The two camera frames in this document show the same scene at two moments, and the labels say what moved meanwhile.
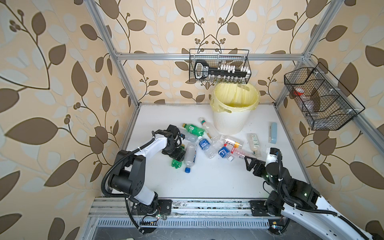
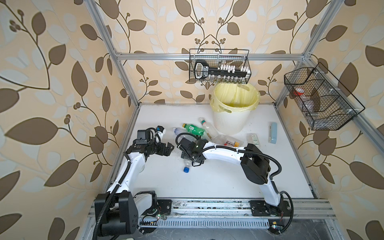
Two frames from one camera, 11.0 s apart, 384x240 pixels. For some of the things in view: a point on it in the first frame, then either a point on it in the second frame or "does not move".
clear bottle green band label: [254, 144] does not move
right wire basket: [323, 102] does not move
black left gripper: [176, 155] -> [161, 151]
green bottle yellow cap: [193, 130] does not move
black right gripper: [260, 164] -> [183, 155]
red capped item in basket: [299, 91] does not move
